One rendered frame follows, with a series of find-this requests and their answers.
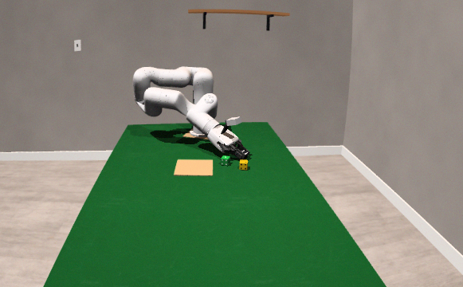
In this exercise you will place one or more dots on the green die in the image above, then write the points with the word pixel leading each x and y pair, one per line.
pixel 225 160

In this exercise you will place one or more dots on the yellow die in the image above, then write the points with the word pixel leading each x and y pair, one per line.
pixel 243 165

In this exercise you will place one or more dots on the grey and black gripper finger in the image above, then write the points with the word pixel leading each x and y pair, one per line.
pixel 240 146
pixel 231 149

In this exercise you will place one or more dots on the black die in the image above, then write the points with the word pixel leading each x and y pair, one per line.
pixel 245 152

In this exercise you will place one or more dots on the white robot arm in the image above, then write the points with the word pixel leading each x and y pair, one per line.
pixel 200 114

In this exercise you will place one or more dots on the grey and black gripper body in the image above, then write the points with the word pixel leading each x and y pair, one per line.
pixel 226 138

